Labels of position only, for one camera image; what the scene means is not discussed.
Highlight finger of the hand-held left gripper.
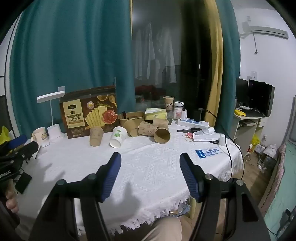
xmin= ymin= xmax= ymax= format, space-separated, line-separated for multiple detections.
xmin=9 ymin=141 xmax=39 ymax=161
xmin=6 ymin=135 xmax=27 ymax=149

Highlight flat black case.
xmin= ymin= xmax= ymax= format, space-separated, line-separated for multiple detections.
xmin=14 ymin=172 xmax=32 ymax=194

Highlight yellow plastic bag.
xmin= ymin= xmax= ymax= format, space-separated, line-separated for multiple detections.
xmin=0 ymin=126 xmax=12 ymax=146

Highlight wooden table leg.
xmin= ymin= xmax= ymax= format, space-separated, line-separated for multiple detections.
xmin=189 ymin=197 xmax=197 ymax=219

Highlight white power strip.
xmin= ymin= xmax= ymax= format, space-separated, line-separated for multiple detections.
xmin=177 ymin=118 xmax=210 ymax=129

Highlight brown printed snack box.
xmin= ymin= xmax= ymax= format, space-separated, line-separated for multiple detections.
xmin=59 ymin=85 xmax=118 ymax=139

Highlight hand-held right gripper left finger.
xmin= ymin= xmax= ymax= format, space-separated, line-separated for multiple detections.
xmin=30 ymin=152 xmax=122 ymax=241

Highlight black wristband device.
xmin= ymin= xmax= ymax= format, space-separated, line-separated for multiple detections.
xmin=177 ymin=127 xmax=202 ymax=134

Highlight white paper cup green print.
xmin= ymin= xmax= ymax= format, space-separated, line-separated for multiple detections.
xmin=109 ymin=126 xmax=128 ymax=148

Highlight white air conditioner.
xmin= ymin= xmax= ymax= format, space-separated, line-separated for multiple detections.
xmin=239 ymin=21 xmax=290 ymax=40

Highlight yellow green tissue box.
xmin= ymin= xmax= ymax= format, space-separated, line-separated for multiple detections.
xmin=145 ymin=108 xmax=167 ymax=121

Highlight person's leg beige trousers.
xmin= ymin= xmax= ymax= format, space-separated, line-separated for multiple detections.
xmin=147 ymin=216 xmax=184 ymax=241

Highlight brown paper bowl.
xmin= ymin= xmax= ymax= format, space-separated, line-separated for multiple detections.
xmin=118 ymin=111 xmax=146 ymax=131

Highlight black cable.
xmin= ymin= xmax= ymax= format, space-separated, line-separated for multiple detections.
xmin=198 ymin=108 xmax=245 ymax=181

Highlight white lace tablecloth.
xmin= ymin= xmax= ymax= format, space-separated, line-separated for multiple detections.
xmin=14 ymin=120 xmax=245 ymax=235

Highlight white printed mug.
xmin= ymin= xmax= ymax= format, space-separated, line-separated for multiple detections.
xmin=31 ymin=127 xmax=50 ymax=147

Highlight teal pink bedding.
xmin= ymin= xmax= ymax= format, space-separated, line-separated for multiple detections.
xmin=258 ymin=138 xmax=296 ymax=233

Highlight narrow teal curtain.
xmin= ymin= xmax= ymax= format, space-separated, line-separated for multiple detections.
xmin=216 ymin=0 xmax=241 ymax=141

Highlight white desk lamp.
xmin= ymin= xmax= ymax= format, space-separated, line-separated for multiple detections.
xmin=37 ymin=90 xmax=65 ymax=142

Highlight yellow curtain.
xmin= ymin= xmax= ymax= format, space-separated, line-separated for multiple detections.
xmin=203 ymin=0 xmax=224 ymax=128

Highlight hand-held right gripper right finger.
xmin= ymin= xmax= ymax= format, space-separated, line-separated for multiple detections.
xmin=179 ymin=152 xmax=271 ymax=241

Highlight small yellow bag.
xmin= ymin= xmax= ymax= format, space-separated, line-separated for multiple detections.
xmin=251 ymin=134 xmax=261 ymax=153

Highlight white computer desk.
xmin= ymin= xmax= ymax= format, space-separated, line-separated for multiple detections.
xmin=230 ymin=111 xmax=270 ymax=151

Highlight black keyboard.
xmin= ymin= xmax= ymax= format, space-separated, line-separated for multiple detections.
xmin=245 ymin=110 xmax=265 ymax=118

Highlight black computer monitor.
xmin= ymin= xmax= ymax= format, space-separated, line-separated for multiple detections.
xmin=236 ymin=78 xmax=248 ymax=105
xmin=248 ymin=79 xmax=275 ymax=117

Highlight wide teal curtain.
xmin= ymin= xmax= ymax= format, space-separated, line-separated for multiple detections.
xmin=9 ymin=0 xmax=136 ymax=140

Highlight person's left hand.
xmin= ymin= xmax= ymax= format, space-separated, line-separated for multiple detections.
xmin=5 ymin=179 xmax=20 ymax=214

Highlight hanging white garments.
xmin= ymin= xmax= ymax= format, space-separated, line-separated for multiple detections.
xmin=134 ymin=23 xmax=176 ymax=86

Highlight blue and white card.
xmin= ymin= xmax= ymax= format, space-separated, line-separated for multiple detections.
xmin=195 ymin=148 xmax=222 ymax=159

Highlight white jar red label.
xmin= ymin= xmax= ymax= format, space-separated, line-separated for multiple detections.
xmin=173 ymin=101 xmax=185 ymax=119

